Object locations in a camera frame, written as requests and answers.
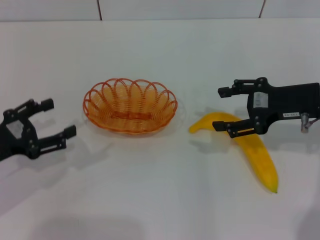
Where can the yellow banana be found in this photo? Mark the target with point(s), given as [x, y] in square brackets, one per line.
[260, 160]

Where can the orange woven plastic basket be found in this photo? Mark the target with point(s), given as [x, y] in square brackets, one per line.
[130, 115]

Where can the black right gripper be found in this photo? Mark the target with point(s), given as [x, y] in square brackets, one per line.
[290, 100]

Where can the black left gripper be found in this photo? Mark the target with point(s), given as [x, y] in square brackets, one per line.
[17, 142]

